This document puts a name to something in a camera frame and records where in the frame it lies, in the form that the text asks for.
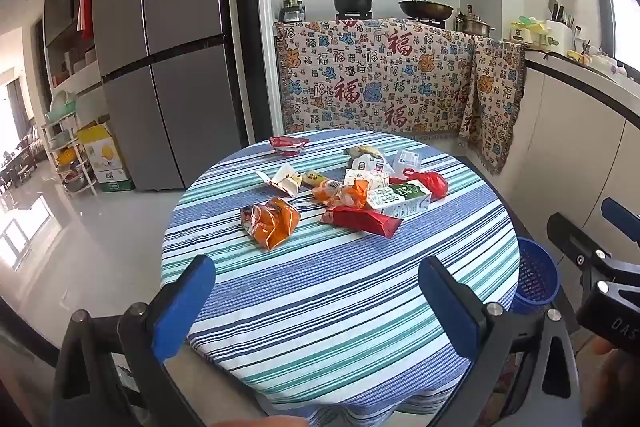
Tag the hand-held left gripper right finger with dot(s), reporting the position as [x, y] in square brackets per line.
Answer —
[447, 312]

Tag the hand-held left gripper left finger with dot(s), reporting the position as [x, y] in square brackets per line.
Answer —
[182, 309]

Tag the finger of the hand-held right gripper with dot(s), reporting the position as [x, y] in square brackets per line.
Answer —
[572, 237]
[620, 213]

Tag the blue plastic waste basket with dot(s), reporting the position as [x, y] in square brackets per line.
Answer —
[535, 272]

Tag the green white milk carton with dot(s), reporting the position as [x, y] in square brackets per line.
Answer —
[400, 202]

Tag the orange snack bag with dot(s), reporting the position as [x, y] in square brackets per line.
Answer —
[272, 224]

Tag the red plastic bag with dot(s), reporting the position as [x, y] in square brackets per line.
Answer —
[430, 183]

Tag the white paper wrapper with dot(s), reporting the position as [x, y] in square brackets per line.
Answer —
[282, 179]

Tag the gold black snack bag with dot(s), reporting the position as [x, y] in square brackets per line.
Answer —
[362, 151]

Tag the red white wrapper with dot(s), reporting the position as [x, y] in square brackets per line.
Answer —
[287, 144]

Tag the person's right hand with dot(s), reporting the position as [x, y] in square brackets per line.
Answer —
[617, 379]

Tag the white kitchen cabinet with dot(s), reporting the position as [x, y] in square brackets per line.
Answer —
[575, 142]

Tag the striped tablecloth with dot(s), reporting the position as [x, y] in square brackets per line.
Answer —
[325, 297]

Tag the long red snack packet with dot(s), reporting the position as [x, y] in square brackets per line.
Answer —
[360, 219]

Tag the orange clear wrapper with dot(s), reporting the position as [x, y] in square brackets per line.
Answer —
[350, 196]

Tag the small printed blanket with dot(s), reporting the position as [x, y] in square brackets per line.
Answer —
[492, 107]

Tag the white printed packet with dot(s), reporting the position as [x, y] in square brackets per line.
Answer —
[365, 179]

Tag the white blue packet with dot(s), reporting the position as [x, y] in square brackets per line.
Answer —
[367, 163]

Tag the yellow cardboard box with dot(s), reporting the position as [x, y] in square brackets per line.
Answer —
[102, 157]

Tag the small yellow snack packet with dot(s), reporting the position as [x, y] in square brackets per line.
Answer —
[314, 178]

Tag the white knife block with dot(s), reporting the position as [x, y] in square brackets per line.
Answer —
[559, 34]

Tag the window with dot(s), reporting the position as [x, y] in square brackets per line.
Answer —
[622, 22]

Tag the white storage rack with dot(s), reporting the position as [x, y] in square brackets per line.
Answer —
[65, 147]

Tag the yellow green kitchen container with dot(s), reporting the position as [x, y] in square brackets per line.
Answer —
[525, 32]

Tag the steel pot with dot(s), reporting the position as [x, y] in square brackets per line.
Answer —
[472, 26]

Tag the green plastic basket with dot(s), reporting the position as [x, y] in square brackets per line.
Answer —
[61, 109]

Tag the grey refrigerator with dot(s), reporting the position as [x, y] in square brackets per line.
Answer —
[165, 57]

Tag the large printed blanket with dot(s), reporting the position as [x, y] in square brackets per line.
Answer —
[350, 72]

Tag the black wok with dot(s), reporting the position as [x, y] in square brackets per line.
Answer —
[425, 10]

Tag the black gas stove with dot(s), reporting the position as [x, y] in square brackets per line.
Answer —
[352, 15]

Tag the red hanging item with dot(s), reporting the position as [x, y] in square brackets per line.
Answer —
[86, 9]

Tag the condiment bottle rack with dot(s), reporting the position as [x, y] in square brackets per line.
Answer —
[292, 9]

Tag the black clay pot red lid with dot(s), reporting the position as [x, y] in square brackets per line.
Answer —
[352, 2]

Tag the open wall shelf cabinet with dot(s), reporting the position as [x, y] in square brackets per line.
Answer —
[65, 7]

